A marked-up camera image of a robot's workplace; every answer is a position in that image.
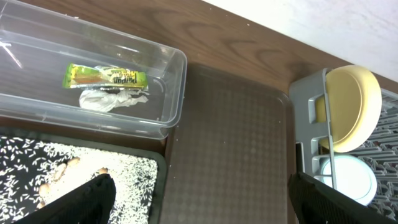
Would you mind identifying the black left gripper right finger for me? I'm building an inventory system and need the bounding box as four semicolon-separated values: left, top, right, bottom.
288;172;397;224

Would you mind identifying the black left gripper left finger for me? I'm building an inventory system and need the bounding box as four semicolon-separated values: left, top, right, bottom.
15;174;116;224

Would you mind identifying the light blue bowl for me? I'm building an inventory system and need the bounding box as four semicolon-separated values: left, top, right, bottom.
334;154;377;206

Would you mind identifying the white tissue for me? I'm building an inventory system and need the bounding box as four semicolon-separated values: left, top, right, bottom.
79;89;149;112

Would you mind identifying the yellow plate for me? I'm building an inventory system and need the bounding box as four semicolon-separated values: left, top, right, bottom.
326;65;382;153

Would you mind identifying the green yellow snack wrapper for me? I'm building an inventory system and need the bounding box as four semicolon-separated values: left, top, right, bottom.
63;63;148;90

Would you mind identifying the black waste tray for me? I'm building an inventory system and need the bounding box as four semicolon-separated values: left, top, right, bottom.
0;127;169;224

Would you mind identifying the grey dishwasher rack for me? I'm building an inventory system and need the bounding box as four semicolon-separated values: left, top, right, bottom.
288;67;398;222

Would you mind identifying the pile of rice grains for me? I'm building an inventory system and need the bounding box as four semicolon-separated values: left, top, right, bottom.
0;135;159;224

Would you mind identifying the dark brown tray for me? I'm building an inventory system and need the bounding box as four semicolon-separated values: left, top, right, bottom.
160;64;295;224

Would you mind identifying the clear plastic bin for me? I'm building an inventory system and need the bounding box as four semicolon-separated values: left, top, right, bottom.
1;1;187;139

